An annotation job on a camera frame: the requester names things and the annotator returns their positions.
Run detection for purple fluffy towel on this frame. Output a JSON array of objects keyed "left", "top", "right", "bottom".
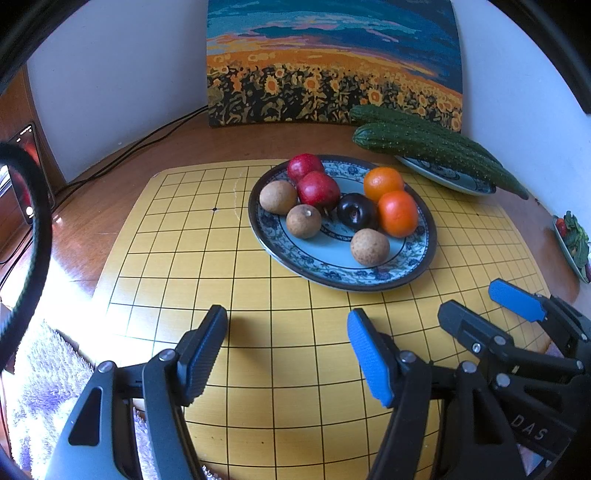
[{"left": 9, "top": 318, "right": 222, "bottom": 480}]

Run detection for large blue white porcelain plate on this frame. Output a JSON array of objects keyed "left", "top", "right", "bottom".
[{"left": 248, "top": 154, "right": 438, "bottom": 292}]

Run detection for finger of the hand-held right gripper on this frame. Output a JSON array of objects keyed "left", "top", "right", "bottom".
[
  {"left": 488, "top": 278, "right": 591, "bottom": 358},
  {"left": 438, "top": 300, "right": 585, "bottom": 384}
]

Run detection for red apple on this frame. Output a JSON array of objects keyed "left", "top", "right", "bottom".
[
  {"left": 287, "top": 154, "right": 325, "bottom": 184},
  {"left": 296, "top": 171, "right": 341, "bottom": 210}
]

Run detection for green cucumber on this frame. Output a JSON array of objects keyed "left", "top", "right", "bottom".
[
  {"left": 353, "top": 122, "right": 529, "bottom": 200},
  {"left": 348, "top": 104, "right": 502, "bottom": 167}
]

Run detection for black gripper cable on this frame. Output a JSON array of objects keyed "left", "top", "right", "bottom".
[{"left": 0, "top": 142, "right": 51, "bottom": 370}]

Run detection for dark purple plum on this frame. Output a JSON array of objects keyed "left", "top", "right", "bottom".
[{"left": 336, "top": 193, "right": 380, "bottom": 232}]

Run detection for small dish with vegetables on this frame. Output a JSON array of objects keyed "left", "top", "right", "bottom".
[{"left": 553, "top": 211, "right": 591, "bottom": 283}]

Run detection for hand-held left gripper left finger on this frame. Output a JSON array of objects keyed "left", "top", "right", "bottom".
[{"left": 44, "top": 305, "right": 229, "bottom": 480}]

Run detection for brown kiwi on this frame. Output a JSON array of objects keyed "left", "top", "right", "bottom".
[
  {"left": 259, "top": 180, "right": 298, "bottom": 216},
  {"left": 350, "top": 228, "right": 391, "bottom": 267},
  {"left": 286, "top": 204, "right": 322, "bottom": 239}
]

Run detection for sunflower field painting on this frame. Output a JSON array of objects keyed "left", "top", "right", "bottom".
[{"left": 206, "top": 0, "right": 464, "bottom": 132}]

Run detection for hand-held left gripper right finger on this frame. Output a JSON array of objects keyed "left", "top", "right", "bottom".
[{"left": 347, "top": 308, "right": 532, "bottom": 480}]

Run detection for yellow grid game board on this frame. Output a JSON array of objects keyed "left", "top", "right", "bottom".
[{"left": 92, "top": 159, "right": 555, "bottom": 467}]

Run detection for orange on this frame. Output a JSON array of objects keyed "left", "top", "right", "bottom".
[
  {"left": 363, "top": 167, "right": 406, "bottom": 203},
  {"left": 378, "top": 191, "right": 419, "bottom": 238}
]

